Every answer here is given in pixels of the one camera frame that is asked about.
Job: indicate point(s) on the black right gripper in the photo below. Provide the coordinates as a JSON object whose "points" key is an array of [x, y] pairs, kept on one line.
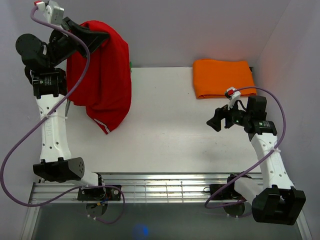
{"points": [[220, 113]]}

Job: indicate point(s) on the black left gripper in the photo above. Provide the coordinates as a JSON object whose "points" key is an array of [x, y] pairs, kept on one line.
{"points": [[91, 39]]}

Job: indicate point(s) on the red trousers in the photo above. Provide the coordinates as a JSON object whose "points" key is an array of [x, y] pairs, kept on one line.
{"points": [[106, 89]]}

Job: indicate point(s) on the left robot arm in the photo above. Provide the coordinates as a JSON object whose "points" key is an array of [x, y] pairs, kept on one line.
{"points": [[50, 91]]}

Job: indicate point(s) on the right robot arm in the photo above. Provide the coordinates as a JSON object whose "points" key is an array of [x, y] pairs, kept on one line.
{"points": [[277, 201]]}

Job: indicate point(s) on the folded orange trousers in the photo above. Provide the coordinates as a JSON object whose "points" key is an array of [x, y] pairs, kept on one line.
{"points": [[211, 78]]}

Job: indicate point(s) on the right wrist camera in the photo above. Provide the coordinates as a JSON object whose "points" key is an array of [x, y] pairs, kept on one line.
{"points": [[233, 95]]}

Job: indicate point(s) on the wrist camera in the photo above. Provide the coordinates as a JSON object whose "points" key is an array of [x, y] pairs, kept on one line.
{"points": [[52, 12], [233, 95]]}

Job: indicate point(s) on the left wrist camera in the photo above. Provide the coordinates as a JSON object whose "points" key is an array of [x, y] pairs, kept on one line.
{"points": [[52, 12]]}

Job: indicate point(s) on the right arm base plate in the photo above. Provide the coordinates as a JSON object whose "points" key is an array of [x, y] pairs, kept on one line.
{"points": [[227, 193]]}

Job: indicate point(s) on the aluminium frame rail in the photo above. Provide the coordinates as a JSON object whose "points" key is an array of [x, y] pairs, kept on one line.
{"points": [[155, 207]]}

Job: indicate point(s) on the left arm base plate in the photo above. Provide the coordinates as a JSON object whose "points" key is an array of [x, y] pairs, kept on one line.
{"points": [[100, 194]]}

